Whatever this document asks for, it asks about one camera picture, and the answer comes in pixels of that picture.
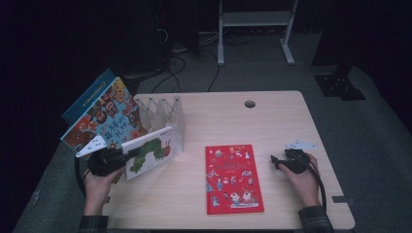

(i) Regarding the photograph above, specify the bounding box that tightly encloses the person's left hand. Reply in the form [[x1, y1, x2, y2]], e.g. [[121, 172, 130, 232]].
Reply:
[[82, 165, 126, 216]]

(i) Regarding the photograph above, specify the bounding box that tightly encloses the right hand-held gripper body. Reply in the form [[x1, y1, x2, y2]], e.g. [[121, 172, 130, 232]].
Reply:
[[281, 140, 318, 176]]

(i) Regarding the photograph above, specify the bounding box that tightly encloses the clear folding book rack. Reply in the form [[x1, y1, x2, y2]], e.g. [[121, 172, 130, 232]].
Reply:
[[132, 95, 187, 153]]

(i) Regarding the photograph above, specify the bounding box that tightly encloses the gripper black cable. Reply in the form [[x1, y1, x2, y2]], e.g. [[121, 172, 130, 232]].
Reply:
[[74, 155, 89, 199], [304, 159, 328, 212]]

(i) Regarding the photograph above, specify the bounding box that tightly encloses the dark blue monster picture book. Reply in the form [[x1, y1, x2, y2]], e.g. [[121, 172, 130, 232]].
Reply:
[[61, 68, 118, 126]]

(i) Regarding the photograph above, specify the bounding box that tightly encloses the grey tape strip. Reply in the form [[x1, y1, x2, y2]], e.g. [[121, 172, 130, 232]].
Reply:
[[331, 195, 356, 206]]

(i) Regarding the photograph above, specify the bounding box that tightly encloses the person's right hand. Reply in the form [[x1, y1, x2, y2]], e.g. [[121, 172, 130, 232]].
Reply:
[[279, 152, 323, 209]]

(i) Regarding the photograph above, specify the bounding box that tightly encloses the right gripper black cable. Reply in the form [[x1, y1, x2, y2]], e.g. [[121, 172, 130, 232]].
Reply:
[[304, 159, 328, 212]]

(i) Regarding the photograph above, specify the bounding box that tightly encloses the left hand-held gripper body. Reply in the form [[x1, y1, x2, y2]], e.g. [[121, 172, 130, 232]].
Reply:
[[75, 134, 131, 178]]

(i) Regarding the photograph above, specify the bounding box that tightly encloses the red picture book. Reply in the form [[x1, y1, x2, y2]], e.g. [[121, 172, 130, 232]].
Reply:
[[204, 144, 265, 216]]

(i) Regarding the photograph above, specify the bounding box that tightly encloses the light blue animals picture book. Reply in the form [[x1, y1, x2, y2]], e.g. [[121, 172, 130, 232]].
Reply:
[[60, 76, 149, 153]]

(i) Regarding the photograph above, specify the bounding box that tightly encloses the black floor cable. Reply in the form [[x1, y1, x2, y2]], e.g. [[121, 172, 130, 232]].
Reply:
[[199, 48, 222, 93], [151, 52, 188, 94]]

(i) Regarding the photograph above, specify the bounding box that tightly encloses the white metal stand frame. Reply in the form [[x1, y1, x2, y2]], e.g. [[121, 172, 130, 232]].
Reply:
[[217, 0, 299, 67]]

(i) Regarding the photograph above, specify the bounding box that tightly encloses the white caterpillar picture book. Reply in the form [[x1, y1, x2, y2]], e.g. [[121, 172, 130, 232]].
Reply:
[[121, 125, 176, 182]]

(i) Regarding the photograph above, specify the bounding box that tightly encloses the black stand base plate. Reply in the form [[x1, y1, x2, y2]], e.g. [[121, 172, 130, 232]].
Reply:
[[313, 62, 367, 101]]

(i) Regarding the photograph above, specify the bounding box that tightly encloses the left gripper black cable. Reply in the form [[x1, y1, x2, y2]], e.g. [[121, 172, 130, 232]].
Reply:
[[74, 155, 89, 199]]

